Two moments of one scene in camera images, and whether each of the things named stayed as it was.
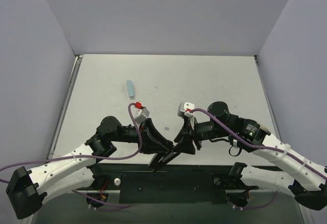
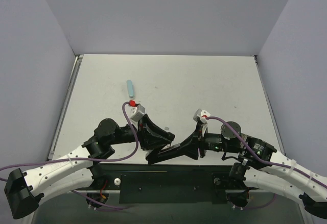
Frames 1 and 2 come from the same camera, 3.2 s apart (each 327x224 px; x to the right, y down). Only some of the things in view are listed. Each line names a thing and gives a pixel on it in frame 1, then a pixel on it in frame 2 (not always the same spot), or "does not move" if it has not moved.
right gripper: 190,137 → 200,141
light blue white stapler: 130,89 does not move
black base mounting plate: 171,183 does not move
